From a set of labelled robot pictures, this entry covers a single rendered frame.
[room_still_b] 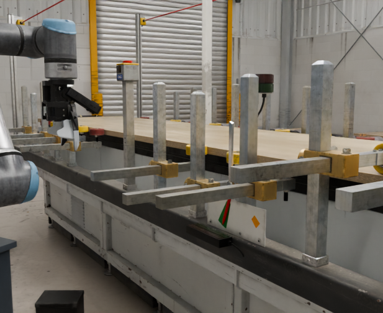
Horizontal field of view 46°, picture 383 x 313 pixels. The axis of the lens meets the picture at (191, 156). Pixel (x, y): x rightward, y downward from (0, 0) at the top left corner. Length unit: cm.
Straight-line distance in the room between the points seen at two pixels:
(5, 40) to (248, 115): 70
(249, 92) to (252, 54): 1000
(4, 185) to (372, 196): 124
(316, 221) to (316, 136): 20
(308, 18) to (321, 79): 1041
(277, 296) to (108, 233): 168
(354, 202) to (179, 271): 154
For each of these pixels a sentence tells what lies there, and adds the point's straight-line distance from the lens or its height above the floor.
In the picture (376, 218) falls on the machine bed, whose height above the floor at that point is 78.
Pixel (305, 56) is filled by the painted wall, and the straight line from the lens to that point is 1140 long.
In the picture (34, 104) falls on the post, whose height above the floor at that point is 103.
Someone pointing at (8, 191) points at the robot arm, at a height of 77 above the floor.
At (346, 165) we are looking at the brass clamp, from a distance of 102.
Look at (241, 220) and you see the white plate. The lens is 129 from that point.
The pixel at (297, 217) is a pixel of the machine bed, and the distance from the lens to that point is 145.
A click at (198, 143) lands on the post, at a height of 94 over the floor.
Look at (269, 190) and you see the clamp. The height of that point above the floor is 85.
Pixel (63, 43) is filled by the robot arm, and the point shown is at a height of 124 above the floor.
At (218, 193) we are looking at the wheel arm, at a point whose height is 85.
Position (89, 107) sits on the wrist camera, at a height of 106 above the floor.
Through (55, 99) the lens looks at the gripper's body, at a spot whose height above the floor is 108.
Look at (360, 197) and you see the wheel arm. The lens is 70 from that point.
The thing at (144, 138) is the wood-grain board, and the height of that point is 89.
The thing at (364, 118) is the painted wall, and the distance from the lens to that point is 1019.
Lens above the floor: 110
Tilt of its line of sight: 8 degrees down
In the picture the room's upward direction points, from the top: straight up
